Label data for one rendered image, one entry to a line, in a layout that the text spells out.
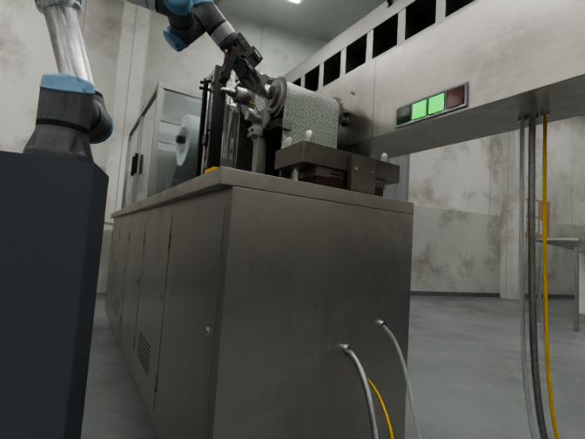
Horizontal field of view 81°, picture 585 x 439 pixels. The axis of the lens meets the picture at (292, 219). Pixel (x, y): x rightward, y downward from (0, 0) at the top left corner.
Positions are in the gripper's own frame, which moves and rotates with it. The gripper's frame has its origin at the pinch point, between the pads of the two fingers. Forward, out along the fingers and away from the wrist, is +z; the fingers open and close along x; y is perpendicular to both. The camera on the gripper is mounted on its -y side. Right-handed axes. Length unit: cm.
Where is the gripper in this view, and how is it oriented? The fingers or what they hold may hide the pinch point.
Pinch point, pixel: (261, 95)
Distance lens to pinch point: 129.3
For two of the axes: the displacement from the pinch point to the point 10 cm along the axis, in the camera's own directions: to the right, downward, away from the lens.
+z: 6.0, 7.1, 3.6
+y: 5.9, -7.1, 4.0
